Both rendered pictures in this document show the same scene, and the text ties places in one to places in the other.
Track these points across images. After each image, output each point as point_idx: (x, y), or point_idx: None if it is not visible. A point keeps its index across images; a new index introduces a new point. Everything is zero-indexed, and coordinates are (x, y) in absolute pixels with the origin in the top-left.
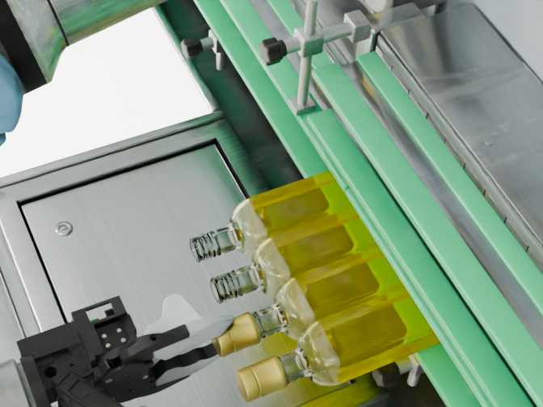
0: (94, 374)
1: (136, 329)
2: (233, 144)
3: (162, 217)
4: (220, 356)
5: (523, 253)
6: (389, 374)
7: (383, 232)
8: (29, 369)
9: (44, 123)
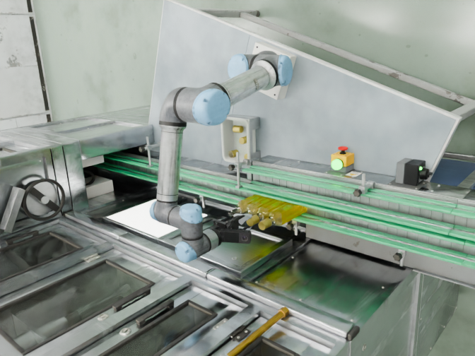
0: (227, 227)
1: (220, 248)
2: (218, 217)
3: None
4: (252, 224)
5: (309, 176)
6: (291, 224)
7: (275, 193)
8: (211, 228)
9: (163, 227)
